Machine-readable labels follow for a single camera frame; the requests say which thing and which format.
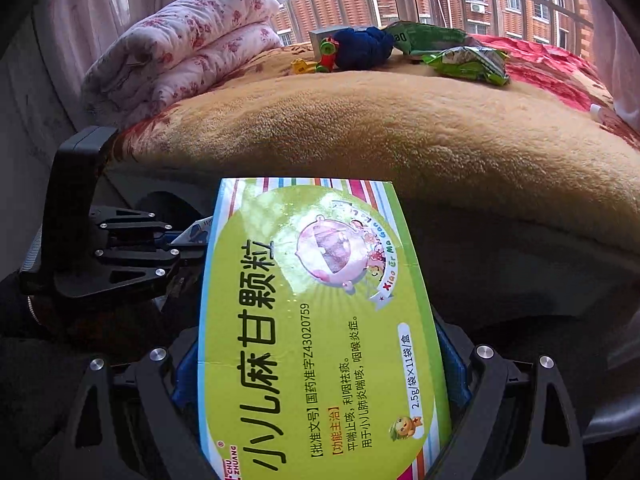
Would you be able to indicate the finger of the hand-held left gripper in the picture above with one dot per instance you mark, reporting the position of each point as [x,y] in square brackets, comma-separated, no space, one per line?
[130,272]
[135,220]

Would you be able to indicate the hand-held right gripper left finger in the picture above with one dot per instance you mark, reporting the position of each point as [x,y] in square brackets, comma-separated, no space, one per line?
[185,372]

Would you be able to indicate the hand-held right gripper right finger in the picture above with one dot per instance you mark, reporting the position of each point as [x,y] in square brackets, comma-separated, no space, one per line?
[456,365]

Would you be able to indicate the white blue packet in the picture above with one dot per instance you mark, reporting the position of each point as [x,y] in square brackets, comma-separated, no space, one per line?
[192,231]

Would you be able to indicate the green medicine box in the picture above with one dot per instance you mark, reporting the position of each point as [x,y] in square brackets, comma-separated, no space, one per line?
[300,310]

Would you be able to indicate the silver grey box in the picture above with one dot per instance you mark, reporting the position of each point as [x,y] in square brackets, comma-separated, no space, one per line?
[319,40]

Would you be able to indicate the grey curved bar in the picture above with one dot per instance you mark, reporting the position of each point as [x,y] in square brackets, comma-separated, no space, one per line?
[612,412]

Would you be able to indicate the folded floral quilt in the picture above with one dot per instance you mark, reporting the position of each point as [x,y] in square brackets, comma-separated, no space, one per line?
[190,45]

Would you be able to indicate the yellow toy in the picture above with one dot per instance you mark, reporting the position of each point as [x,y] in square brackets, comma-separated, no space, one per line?
[302,66]

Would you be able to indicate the tan plush blanket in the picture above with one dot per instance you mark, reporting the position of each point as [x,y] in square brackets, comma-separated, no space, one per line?
[400,135]

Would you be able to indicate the green red toy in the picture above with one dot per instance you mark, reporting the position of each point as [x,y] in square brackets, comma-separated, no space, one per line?
[327,52]

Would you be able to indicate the blue knitted item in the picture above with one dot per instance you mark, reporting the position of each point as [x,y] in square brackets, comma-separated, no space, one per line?
[362,45]

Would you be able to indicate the small white bottle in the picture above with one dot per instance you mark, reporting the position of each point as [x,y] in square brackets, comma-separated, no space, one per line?
[600,111]

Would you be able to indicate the green snack bag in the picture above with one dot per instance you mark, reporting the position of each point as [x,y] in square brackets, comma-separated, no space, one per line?
[470,65]

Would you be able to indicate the red brick building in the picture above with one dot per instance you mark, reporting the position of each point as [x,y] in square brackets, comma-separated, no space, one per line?
[345,5]

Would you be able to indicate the red floral blanket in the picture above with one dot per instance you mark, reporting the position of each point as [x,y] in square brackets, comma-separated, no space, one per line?
[545,67]

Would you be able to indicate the flat green packet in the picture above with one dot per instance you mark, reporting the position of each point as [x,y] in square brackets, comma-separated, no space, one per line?
[430,37]

